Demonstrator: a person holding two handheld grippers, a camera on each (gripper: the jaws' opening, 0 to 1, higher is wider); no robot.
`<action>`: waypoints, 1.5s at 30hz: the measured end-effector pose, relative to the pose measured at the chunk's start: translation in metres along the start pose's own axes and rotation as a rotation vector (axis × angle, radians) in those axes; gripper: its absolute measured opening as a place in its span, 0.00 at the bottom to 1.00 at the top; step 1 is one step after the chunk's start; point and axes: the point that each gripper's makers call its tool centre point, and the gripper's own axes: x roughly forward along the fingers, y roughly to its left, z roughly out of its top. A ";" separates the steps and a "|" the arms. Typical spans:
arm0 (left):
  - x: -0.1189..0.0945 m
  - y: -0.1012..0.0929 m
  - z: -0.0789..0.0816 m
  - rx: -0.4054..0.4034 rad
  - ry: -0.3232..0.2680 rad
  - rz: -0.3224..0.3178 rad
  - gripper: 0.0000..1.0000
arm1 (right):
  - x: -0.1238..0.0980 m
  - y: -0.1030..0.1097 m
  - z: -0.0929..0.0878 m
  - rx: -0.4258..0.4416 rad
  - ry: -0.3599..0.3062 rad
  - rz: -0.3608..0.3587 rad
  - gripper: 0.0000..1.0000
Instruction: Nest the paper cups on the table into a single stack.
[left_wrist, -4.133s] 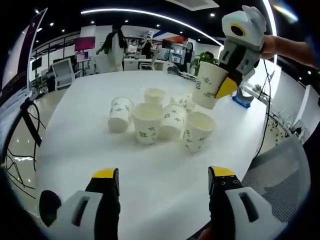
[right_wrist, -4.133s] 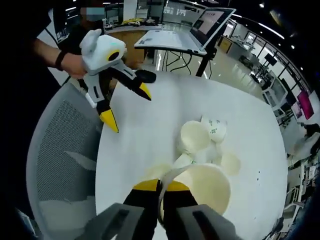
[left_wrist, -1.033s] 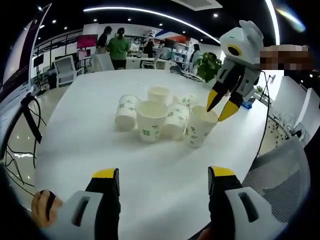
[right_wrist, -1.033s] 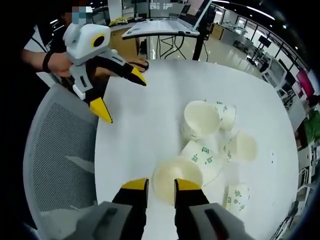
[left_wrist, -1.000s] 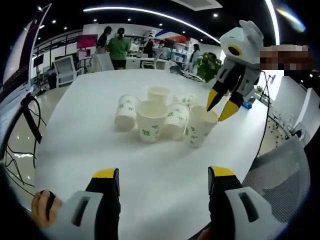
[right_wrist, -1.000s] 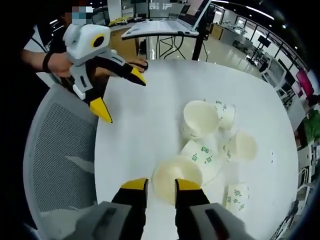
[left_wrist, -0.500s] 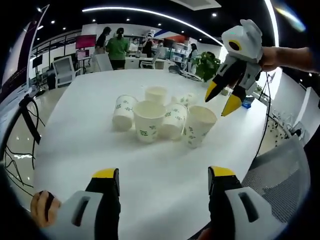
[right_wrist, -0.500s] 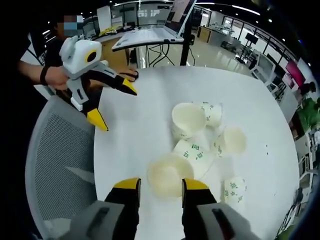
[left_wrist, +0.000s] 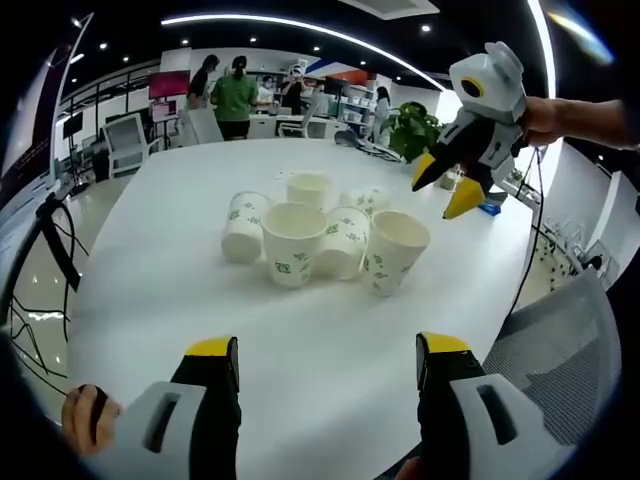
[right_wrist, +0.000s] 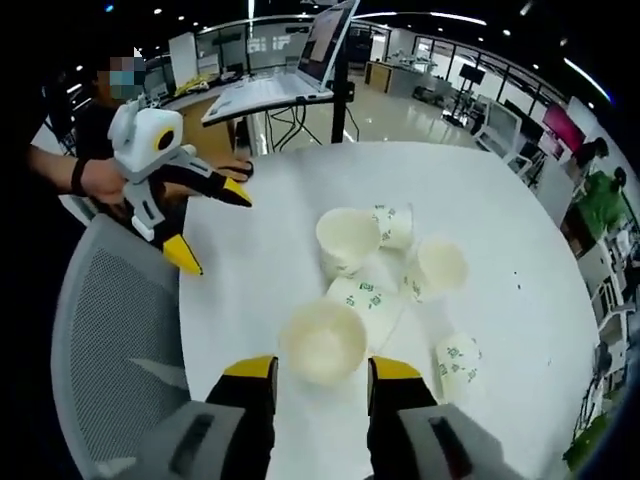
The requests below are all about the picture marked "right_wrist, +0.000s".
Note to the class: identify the black wristband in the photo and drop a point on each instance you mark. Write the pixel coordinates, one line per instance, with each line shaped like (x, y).
(77, 176)

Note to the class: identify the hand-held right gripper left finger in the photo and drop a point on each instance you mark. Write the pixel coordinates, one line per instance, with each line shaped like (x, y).
(200, 440)

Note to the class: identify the black laptop stand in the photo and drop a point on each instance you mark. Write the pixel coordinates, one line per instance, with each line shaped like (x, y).
(341, 100)

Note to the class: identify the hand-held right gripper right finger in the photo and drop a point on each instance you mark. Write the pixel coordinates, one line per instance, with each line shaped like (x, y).
(440, 445)

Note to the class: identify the black screen on stand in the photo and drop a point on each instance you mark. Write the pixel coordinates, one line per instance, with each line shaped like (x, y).
(471, 75)

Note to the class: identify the silver laptop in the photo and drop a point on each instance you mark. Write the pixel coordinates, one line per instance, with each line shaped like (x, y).
(270, 92)

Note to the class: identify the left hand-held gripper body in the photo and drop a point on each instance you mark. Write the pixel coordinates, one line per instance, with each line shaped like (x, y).
(142, 142)

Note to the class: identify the wooden cabinet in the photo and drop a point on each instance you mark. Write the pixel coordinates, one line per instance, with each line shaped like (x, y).
(380, 76)

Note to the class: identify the grey mesh office chair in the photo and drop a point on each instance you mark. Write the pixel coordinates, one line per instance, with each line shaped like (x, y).
(120, 320)

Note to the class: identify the tan wooden desk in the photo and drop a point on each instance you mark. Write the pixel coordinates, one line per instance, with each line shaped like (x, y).
(200, 125)

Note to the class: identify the pink screen monitor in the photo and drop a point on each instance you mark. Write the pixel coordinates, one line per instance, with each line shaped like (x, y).
(562, 127)

